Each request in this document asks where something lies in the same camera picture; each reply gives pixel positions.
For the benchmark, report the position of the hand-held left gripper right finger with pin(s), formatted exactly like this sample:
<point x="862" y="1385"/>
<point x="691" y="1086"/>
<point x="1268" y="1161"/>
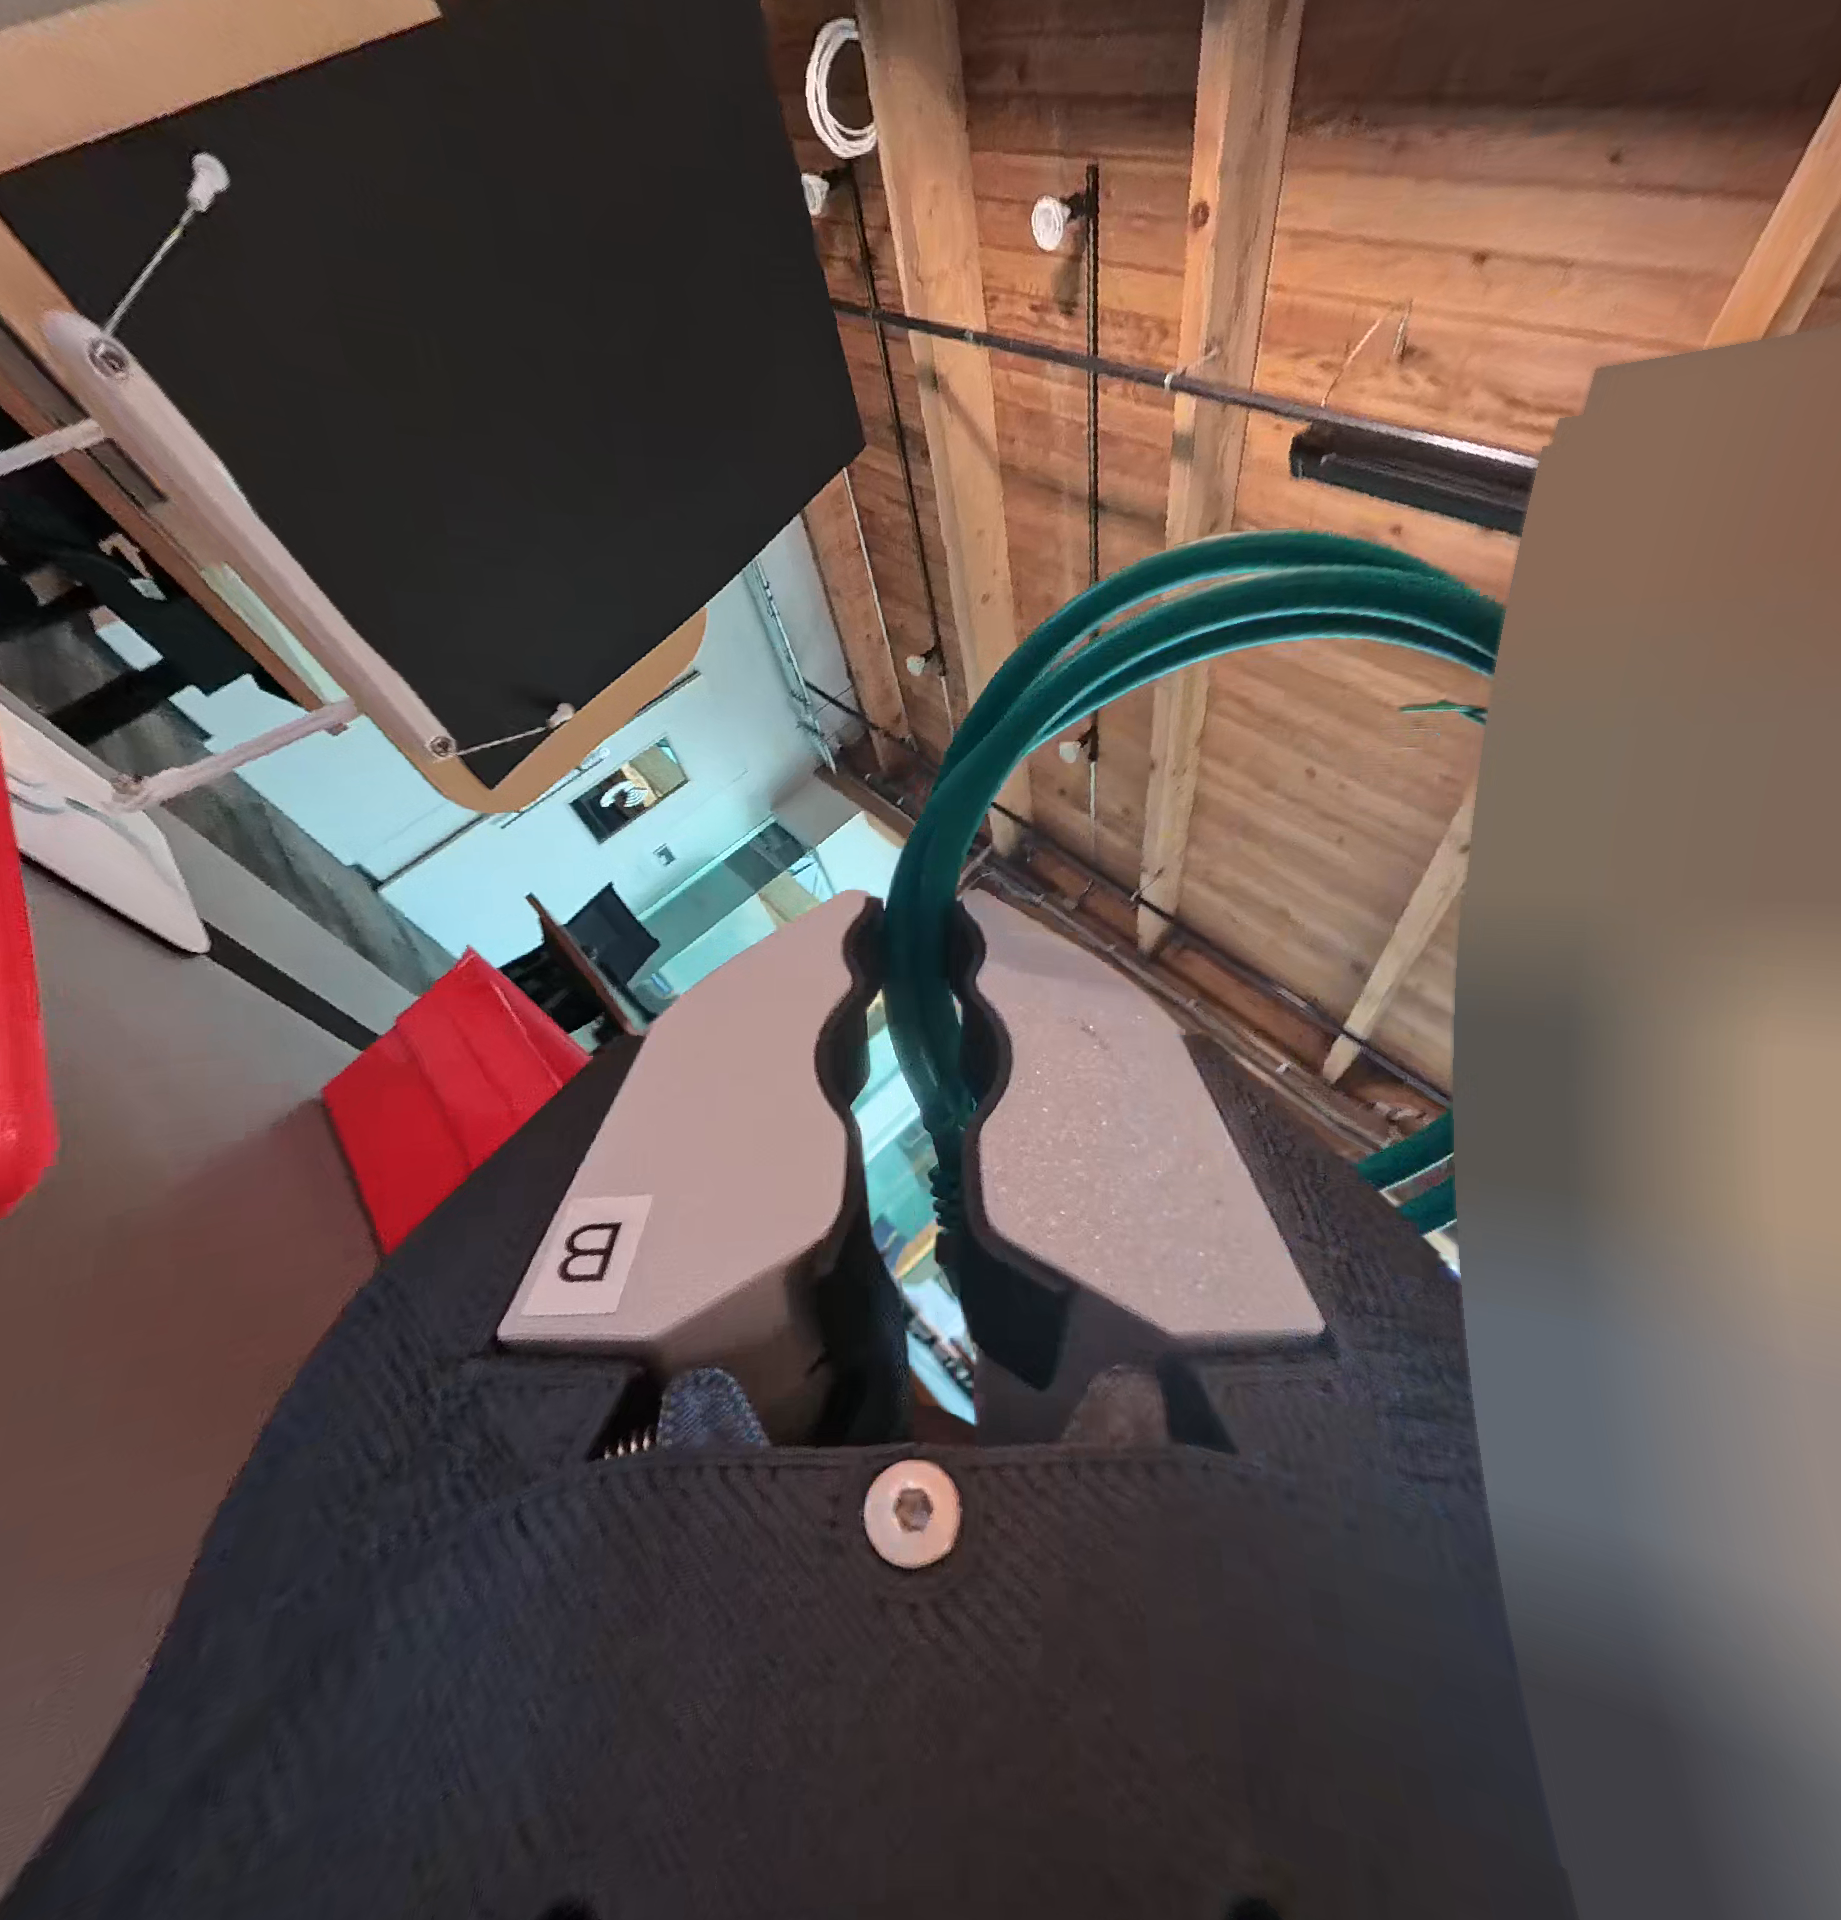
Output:
<point x="1131" y="1186"/>

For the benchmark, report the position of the framed wall picture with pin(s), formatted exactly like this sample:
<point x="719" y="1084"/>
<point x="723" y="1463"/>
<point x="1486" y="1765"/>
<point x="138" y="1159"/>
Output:
<point x="629" y="792"/>

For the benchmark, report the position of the white ceiling lamp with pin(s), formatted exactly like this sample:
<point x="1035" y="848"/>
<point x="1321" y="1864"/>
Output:
<point x="1051" y="221"/>

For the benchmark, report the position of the black board with wooden rim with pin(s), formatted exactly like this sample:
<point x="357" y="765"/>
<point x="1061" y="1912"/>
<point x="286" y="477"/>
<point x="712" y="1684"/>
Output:
<point x="485" y="375"/>

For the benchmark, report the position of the black monitor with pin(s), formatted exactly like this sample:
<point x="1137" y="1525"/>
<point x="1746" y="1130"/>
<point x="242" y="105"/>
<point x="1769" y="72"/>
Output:
<point x="614" y="931"/>

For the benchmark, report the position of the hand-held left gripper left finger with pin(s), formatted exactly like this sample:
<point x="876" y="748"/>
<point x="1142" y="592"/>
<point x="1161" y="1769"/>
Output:
<point x="710" y="1141"/>

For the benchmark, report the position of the black ceiling rod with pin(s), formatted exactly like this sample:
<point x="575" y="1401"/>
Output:
<point x="1009" y="341"/>

